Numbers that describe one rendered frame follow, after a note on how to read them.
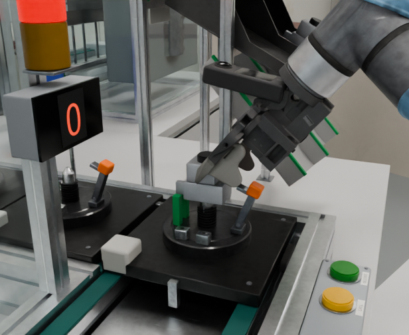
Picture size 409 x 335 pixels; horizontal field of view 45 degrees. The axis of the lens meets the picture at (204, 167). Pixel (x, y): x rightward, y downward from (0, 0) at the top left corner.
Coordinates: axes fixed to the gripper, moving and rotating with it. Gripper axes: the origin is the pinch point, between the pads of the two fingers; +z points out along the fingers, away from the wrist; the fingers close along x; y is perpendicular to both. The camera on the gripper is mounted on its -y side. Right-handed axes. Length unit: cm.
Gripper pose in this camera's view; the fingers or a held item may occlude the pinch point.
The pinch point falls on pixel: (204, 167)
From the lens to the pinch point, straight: 74.8
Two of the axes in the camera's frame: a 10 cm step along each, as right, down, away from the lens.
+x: 3.6, -3.4, 8.7
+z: -5.9, 6.4, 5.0
